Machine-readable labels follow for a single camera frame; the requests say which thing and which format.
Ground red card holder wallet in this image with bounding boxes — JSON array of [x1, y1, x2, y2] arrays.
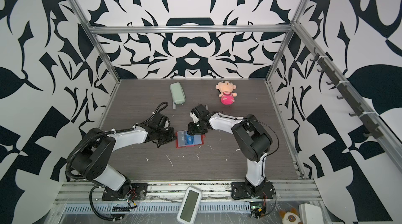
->
[[175, 131, 205, 148]]

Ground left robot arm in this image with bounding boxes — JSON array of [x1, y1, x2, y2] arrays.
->
[[66, 112, 177, 198]]

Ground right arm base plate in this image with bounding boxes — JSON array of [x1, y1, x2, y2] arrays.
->
[[231, 181, 276, 201]]

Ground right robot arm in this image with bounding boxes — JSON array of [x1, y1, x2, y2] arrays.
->
[[187, 104, 273, 192]]

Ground black corrugated cable conduit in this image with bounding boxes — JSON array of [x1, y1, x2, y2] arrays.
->
[[65, 101, 169, 221]]

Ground pink plush doll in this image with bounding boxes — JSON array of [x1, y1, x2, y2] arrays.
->
[[216, 81, 237, 105]]

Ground white box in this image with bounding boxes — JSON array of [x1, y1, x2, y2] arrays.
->
[[299, 203, 324, 224]]

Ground white brown plush toy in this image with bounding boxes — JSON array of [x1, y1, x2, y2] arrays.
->
[[279, 208, 303, 224]]

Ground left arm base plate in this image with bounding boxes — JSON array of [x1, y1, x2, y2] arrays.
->
[[102, 183, 149, 201]]

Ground white timer display device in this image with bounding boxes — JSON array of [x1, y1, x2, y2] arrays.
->
[[177, 186, 203, 224]]

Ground blue credit card with chip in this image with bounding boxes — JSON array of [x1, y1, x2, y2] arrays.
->
[[185, 135, 195, 145]]

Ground small green circuit board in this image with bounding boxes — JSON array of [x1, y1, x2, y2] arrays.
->
[[250, 202, 267, 219]]

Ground mint green glasses case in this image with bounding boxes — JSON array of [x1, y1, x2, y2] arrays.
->
[[170, 82, 186, 104]]

